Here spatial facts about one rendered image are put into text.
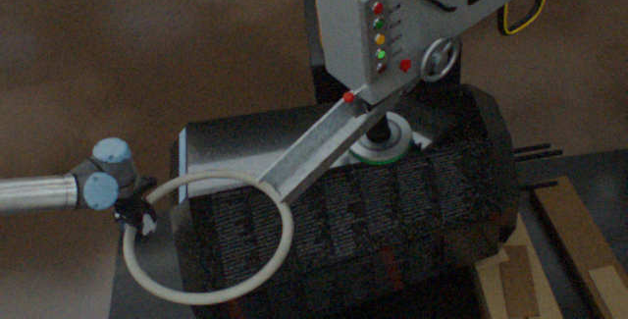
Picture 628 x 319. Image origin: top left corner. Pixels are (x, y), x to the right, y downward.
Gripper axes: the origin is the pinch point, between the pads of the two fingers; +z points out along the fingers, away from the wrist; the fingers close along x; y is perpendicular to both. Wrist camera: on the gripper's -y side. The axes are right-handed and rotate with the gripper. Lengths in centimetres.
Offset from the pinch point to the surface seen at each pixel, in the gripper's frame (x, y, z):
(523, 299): 112, -52, 61
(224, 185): 14.0, -24.5, 3.0
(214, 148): 3.6, -37.9, 2.7
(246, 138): 12.6, -45.0, 2.0
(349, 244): 56, -26, 20
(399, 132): 63, -59, -3
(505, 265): 103, -64, 61
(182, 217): 2.7, -13.3, 11.0
